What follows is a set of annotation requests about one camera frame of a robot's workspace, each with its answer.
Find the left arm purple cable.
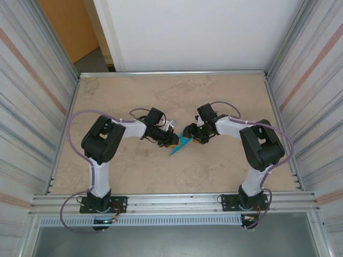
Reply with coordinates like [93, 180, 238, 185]
[59, 108, 151, 235]

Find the corrugated translucent side panel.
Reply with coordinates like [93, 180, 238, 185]
[0, 0, 80, 241]
[267, 0, 343, 241]

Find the wide aluminium mounting rail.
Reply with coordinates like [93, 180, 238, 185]
[28, 190, 321, 216]

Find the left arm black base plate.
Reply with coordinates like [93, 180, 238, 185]
[79, 196, 128, 214]

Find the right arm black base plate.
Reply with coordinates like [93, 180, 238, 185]
[220, 194, 269, 212]

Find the orange red wire bundle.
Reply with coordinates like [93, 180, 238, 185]
[111, 203, 122, 222]
[254, 203, 265, 222]

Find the aluminium table edge rail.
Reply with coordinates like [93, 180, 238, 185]
[264, 76, 305, 191]
[79, 70, 269, 79]
[45, 76, 81, 195]

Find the blue cloth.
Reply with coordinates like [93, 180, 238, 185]
[168, 125, 194, 157]

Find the white door frame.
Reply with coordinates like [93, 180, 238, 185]
[92, 0, 126, 72]

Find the orange wooden door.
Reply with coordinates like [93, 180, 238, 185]
[39, 0, 100, 64]

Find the grey slotted cable duct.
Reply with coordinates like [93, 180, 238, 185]
[39, 215, 243, 227]

